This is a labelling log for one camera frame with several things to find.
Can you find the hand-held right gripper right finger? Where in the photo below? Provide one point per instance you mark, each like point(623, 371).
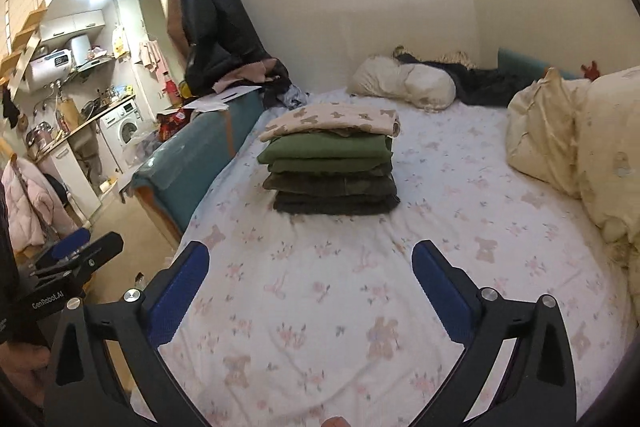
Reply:
point(442, 297)

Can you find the red bags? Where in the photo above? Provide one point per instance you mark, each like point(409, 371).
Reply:
point(172, 117)

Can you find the wooden stairs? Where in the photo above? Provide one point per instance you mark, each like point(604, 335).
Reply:
point(22, 42)

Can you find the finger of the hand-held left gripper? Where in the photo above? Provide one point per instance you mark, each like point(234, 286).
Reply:
point(95, 249)
point(70, 243)

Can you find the white water heater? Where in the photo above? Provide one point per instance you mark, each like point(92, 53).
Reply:
point(47, 69)

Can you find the bed with floral sheet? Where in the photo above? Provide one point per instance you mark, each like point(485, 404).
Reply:
point(350, 267)

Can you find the pink bear-print pants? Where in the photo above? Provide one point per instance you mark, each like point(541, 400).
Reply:
point(330, 117)

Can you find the wooden kitchen counter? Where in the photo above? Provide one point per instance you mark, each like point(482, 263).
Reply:
point(80, 124)

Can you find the black clothing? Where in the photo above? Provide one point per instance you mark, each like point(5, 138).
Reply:
point(490, 87)

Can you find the cream bear-print duvet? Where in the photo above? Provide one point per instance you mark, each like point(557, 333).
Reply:
point(575, 132)

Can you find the dark clothes pile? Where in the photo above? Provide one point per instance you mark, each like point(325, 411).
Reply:
point(285, 87)

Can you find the person's right hand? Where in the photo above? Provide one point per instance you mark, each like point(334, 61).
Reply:
point(336, 423)

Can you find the dark grey folded pants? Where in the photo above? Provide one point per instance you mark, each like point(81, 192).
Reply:
point(330, 205)

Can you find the cream pillow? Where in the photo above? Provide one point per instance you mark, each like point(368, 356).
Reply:
point(400, 82)

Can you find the teal padded bed board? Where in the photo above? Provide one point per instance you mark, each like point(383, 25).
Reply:
point(200, 157)

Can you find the person's left hand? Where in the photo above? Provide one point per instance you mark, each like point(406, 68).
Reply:
point(25, 367)

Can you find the white washing machine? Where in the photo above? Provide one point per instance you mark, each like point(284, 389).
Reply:
point(125, 122)

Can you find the tall white cabinet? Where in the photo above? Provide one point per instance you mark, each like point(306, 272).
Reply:
point(131, 22)

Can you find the yellow hanging bag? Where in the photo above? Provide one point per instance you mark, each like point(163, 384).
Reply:
point(118, 42)

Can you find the teal headboard cushion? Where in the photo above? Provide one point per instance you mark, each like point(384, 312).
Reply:
point(515, 62)

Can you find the white wall cabinets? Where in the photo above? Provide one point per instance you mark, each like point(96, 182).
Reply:
point(72, 24)

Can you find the green folded pants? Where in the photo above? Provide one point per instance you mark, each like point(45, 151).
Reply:
point(325, 166)
point(325, 147)

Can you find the camouflage folded pants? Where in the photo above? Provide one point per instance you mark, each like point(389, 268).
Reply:
point(330, 184)

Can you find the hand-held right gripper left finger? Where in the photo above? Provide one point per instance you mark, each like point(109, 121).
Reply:
point(177, 297)

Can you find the white papers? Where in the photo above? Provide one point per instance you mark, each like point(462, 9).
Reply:
point(220, 99)

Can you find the pink puffer jacket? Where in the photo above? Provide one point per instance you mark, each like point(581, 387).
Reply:
point(30, 202)

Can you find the dark hanging jacket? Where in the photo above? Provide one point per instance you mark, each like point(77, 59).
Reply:
point(210, 7)

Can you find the pink hanging towel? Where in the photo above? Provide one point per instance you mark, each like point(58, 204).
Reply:
point(152, 59)

